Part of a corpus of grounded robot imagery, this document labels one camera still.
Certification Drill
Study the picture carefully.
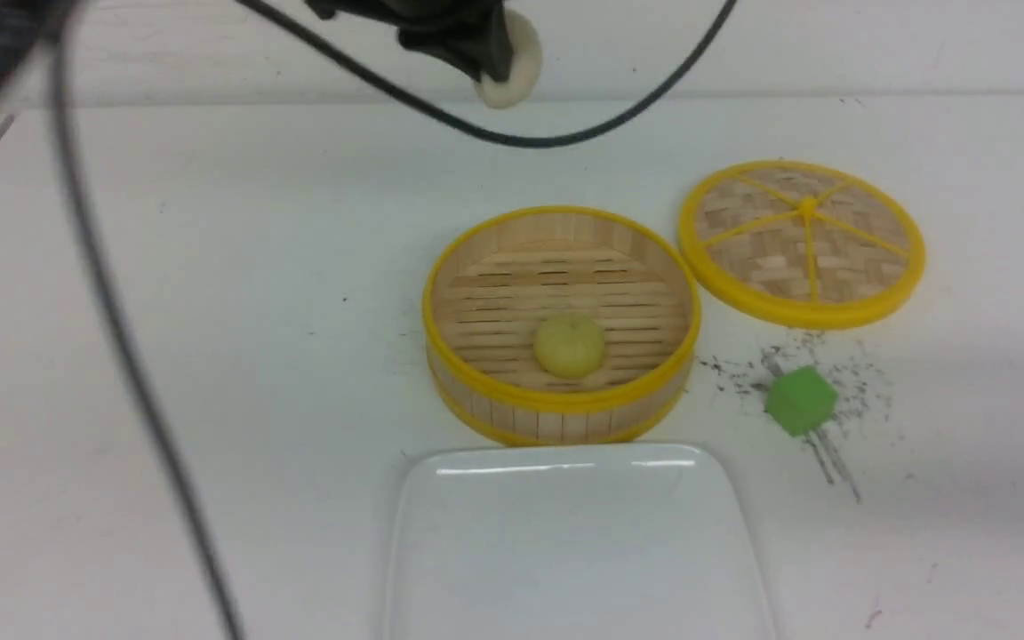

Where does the white steamed bun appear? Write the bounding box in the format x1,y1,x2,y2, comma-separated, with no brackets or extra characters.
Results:
473,9,544,110

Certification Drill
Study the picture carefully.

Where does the yellow rimmed bamboo steamer lid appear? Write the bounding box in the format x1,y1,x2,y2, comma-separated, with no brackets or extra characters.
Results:
677,159,926,331

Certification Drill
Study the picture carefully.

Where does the yellow steamed bun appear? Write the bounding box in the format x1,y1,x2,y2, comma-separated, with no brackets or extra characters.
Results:
532,315,606,380

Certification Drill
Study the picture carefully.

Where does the yellow rimmed bamboo steamer basket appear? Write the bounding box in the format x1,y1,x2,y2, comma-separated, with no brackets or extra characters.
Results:
421,205,702,446

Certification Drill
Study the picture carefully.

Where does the black camera cable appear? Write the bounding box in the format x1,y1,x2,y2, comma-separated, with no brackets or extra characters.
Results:
48,0,738,640

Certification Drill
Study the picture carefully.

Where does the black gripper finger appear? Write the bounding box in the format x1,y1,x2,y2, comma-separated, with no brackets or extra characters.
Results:
398,1,515,84

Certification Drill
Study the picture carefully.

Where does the white rectangular plate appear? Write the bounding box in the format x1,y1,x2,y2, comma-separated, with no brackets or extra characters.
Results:
379,443,777,639

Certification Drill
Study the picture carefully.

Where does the green cube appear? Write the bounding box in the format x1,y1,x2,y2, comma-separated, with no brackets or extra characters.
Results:
764,365,840,438

